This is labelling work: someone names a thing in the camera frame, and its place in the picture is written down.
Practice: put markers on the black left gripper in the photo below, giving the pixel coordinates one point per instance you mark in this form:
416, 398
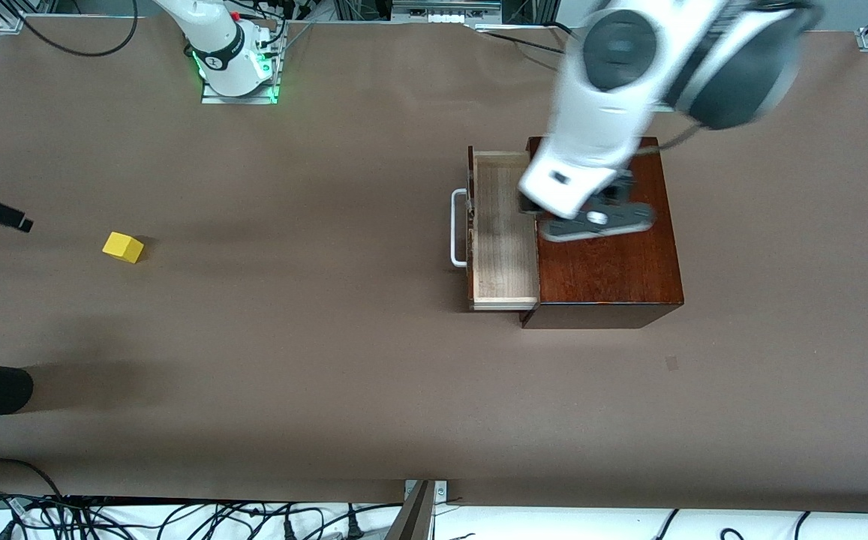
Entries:
618, 185

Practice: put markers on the yellow wooden cube block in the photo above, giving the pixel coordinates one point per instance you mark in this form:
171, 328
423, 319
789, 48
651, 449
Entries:
122, 248

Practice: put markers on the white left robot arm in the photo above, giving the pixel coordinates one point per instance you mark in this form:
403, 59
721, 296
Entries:
606, 112

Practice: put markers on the dark brown wooden cabinet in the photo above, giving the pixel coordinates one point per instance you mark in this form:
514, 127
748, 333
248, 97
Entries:
614, 277

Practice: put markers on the white power strip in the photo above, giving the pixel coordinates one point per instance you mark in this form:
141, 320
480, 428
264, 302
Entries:
445, 15

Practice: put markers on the brown paper table cover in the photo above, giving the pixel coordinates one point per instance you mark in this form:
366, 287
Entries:
328, 337

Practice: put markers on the gray metal strut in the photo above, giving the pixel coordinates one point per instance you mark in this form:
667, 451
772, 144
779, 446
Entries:
412, 517

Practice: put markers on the small silver corner bracket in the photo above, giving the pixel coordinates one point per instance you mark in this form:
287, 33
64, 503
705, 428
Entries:
441, 491

